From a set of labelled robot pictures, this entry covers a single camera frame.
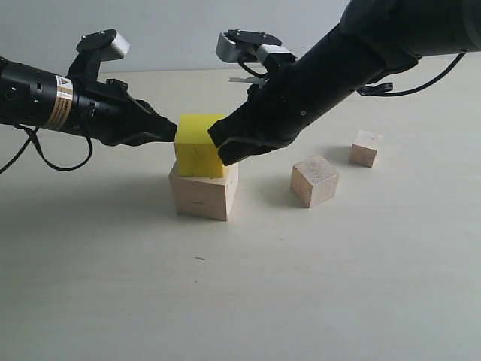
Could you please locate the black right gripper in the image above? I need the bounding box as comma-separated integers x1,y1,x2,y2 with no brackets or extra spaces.
207,26,385,165

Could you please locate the small wooden cube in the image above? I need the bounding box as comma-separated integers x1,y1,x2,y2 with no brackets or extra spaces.
349,130,383,168

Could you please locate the medium wooden cube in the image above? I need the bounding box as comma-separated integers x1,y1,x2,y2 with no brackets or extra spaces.
291,155,340,208

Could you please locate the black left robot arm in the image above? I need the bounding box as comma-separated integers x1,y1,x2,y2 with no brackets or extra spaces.
1,50,177,147

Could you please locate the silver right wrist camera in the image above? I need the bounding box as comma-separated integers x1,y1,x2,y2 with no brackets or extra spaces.
215,29,297,71

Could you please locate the large wooden cube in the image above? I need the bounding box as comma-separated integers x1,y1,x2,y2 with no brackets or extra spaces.
168,162,239,221

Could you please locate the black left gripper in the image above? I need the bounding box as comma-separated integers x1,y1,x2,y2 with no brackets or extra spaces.
68,50,177,147

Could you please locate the yellow cube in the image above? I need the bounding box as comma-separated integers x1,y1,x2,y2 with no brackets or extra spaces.
174,114,226,178

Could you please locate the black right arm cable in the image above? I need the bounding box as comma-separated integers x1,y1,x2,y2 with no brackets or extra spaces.
356,52,467,98

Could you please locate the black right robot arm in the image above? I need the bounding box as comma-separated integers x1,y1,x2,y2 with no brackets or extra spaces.
208,1,480,165

